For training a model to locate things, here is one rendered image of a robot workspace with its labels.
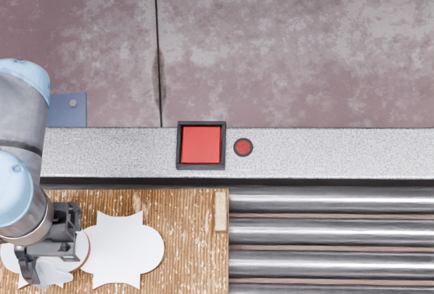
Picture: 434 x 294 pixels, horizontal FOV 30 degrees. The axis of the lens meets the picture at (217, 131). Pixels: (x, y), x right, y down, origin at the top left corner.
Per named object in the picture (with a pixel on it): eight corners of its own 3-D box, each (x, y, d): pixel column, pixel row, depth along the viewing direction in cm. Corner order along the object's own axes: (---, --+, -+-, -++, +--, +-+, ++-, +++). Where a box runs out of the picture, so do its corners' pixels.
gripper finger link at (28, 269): (38, 293, 112) (26, 254, 106) (27, 293, 112) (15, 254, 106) (44, 265, 115) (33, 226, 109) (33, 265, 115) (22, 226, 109)
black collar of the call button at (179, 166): (178, 124, 129) (177, 120, 127) (226, 124, 128) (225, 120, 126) (176, 170, 126) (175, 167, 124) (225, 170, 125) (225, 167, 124)
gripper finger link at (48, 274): (76, 304, 116) (66, 265, 110) (35, 304, 116) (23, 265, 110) (79, 285, 118) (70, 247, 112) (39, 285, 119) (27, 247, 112)
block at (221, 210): (216, 196, 122) (214, 191, 119) (228, 196, 122) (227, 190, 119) (215, 234, 120) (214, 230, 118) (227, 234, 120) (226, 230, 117)
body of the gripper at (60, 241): (81, 265, 111) (63, 247, 99) (18, 265, 111) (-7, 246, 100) (84, 210, 113) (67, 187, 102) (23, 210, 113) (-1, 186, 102)
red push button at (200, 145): (183, 128, 128) (182, 126, 127) (221, 129, 128) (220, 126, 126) (181, 165, 126) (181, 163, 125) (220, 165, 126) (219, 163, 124)
